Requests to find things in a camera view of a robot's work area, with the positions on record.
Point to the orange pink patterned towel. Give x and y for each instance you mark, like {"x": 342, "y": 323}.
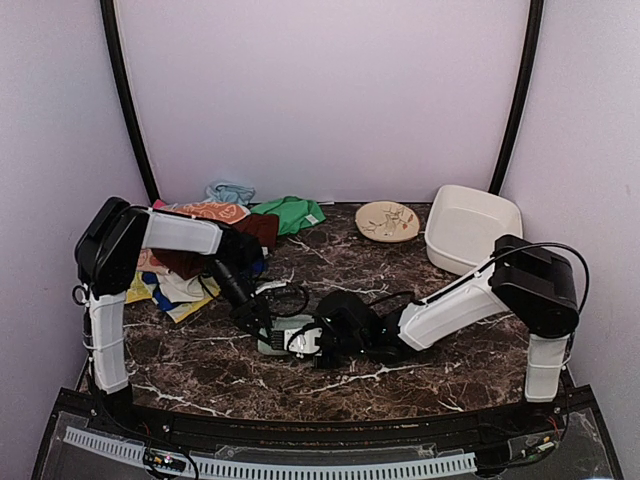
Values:
{"x": 226, "y": 212}

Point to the white plastic tub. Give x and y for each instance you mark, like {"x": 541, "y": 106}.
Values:
{"x": 463, "y": 225}

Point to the right black frame post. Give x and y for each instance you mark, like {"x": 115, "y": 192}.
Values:
{"x": 521, "y": 89}

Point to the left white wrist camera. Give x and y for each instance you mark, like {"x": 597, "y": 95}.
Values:
{"x": 271, "y": 285}

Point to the bright green towel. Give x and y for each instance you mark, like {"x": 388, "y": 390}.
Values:
{"x": 294, "y": 213}

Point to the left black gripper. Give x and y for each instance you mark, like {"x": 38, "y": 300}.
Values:
{"x": 248, "y": 312}

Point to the black front table rail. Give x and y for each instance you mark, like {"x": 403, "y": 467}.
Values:
{"x": 482, "y": 427}

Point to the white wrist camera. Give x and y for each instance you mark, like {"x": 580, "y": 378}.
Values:
{"x": 271, "y": 285}
{"x": 303, "y": 341}

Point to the left black frame post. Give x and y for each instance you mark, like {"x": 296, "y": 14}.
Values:
{"x": 119, "y": 72}

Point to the beige bird ceramic plate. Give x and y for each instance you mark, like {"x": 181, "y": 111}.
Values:
{"x": 387, "y": 222}

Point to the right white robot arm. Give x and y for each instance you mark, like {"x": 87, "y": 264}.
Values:
{"x": 532, "y": 281}

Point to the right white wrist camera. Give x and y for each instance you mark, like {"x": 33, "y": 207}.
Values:
{"x": 303, "y": 341}

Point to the white slotted cable duct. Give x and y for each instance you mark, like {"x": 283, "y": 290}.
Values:
{"x": 234, "y": 462}

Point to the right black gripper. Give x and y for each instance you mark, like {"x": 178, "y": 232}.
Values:
{"x": 327, "y": 364}

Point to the black frame post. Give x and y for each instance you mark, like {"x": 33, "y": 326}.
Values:
{"x": 521, "y": 89}
{"x": 119, "y": 72}

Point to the dark red towel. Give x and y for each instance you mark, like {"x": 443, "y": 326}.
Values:
{"x": 187, "y": 252}

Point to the royal blue towel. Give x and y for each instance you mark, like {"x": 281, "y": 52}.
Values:
{"x": 151, "y": 282}

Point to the small green circuit board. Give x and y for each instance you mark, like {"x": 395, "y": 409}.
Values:
{"x": 161, "y": 461}

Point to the white yellow patterned towel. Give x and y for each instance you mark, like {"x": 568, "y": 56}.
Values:
{"x": 188, "y": 295}

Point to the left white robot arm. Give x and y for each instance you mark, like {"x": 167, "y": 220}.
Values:
{"x": 107, "y": 257}

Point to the mint green panda towel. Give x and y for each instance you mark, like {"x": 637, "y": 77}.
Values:
{"x": 280, "y": 324}

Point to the light blue towel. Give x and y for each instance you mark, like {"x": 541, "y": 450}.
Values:
{"x": 224, "y": 192}

